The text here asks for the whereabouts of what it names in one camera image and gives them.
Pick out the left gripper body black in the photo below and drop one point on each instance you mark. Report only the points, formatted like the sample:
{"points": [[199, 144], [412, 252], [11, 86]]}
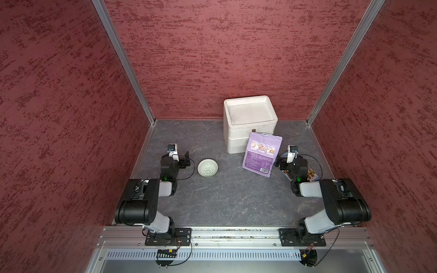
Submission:
{"points": [[182, 162]]}

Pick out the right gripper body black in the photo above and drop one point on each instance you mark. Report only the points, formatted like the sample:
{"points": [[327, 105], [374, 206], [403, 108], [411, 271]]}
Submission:
{"points": [[283, 163]]}

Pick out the purple oats bag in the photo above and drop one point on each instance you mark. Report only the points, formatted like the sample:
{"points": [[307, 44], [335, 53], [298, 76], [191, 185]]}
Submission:
{"points": [[261, 153]]}

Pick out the white patterned breakfast bowl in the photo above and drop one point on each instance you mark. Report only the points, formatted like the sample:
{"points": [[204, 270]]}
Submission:
{"points": [[208, 168]]}

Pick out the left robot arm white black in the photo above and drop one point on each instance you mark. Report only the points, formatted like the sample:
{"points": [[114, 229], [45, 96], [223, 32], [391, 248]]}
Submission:
{"points": [[138, 205]]}

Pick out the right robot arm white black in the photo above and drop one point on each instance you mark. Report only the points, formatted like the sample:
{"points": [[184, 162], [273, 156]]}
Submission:
{"points": [[343, 203]]}

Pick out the dog picture book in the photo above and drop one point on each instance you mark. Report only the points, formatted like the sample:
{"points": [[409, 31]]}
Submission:
{"points": [[312, 176]]}

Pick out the white foam box stack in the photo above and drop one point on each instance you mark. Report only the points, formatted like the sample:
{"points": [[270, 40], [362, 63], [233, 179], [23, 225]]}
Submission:
{"points": [[244, 116]]}

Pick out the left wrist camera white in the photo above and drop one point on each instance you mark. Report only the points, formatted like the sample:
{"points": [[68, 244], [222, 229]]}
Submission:
{"points": [[172, 150]]}

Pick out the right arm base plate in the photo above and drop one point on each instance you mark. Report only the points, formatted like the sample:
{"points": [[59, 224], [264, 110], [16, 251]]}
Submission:
{"points": [[299, 238]]}

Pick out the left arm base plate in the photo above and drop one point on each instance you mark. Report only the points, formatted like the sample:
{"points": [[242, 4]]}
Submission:
{"points": [[177, 237]]}

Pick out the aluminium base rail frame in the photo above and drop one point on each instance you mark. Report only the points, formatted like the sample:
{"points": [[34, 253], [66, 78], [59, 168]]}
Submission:
{"points": [[234, 249]]}

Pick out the left corner aluminium post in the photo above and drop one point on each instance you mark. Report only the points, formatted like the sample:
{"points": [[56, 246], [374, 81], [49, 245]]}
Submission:
{"points": [[111, 31]]}

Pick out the corner aluminium post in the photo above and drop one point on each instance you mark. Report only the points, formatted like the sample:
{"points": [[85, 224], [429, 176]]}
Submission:
{"points": [[358, 35], [111, 31]]}

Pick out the right corner aluminium post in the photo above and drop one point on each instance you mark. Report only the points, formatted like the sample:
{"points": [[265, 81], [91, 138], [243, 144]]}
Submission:
{"points": [[358, 35]]}

